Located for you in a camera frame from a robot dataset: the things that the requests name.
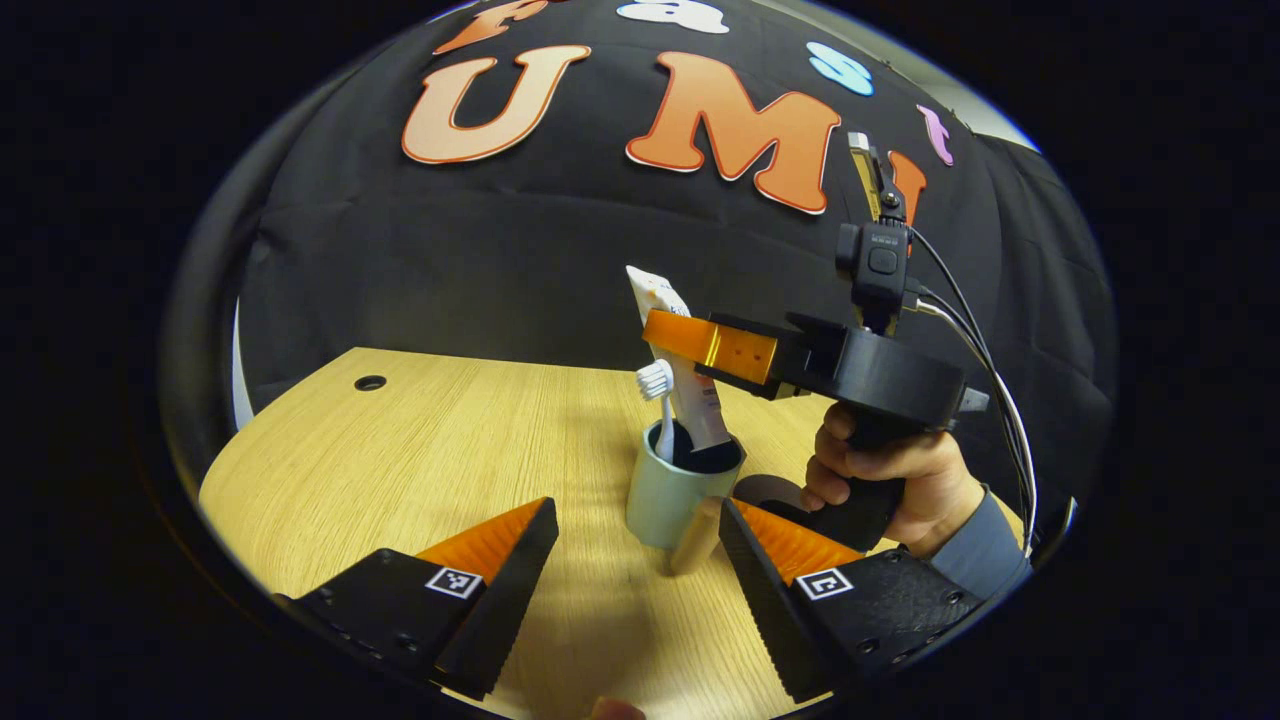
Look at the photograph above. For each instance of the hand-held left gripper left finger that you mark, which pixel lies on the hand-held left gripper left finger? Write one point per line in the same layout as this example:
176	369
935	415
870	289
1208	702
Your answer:
500	610

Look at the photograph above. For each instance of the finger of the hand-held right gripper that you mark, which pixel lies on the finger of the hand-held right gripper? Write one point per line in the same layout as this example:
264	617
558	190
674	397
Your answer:
710	345

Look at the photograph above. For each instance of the black backdrop cloth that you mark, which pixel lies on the black backdrop cloth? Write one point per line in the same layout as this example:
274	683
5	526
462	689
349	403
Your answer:
450	260

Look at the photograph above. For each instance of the wooden desktop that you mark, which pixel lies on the wooden desktop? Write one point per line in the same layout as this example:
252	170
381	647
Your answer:
400	450

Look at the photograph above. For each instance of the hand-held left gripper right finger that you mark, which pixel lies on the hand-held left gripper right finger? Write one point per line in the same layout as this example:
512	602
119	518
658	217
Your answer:
765	600

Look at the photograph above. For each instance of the dark brown round coaster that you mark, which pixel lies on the dark brown round coaster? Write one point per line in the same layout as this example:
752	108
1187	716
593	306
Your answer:
770	487

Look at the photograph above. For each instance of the white toothpaste tube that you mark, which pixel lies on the white toothpaste tube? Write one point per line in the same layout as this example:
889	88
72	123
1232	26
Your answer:
690	390

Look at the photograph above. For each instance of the grey white toothbrush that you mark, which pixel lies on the grey white toothbrush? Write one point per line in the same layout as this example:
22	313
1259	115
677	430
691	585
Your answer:
657	382

